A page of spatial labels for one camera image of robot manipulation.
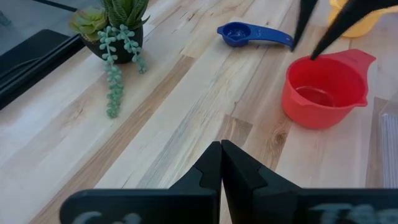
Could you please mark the succulent plant in black pot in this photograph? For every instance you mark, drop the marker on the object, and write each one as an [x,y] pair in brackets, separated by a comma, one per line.
[121,49]

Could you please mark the black mat with striped edge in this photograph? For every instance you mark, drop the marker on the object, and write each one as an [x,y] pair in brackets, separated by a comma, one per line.
[34,43]

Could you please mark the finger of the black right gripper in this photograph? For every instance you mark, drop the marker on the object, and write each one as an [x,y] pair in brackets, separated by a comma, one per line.
[304,15]
[357,12]

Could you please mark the clear plastic basket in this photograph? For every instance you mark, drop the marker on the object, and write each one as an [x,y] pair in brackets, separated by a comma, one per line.
[390,146]

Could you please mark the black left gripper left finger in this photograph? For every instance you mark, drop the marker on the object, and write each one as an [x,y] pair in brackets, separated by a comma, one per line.
[155,207]

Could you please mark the dark blue measuring cup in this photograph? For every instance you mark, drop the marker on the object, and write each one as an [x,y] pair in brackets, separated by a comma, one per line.
[237,34]

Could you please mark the yellow measuring cup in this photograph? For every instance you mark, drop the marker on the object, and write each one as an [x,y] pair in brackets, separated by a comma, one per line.
[360,28]

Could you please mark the red measuring cup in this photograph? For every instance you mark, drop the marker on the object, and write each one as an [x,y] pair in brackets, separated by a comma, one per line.
[311,115]

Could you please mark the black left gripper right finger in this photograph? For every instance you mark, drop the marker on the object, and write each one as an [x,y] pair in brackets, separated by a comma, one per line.
[280,207]

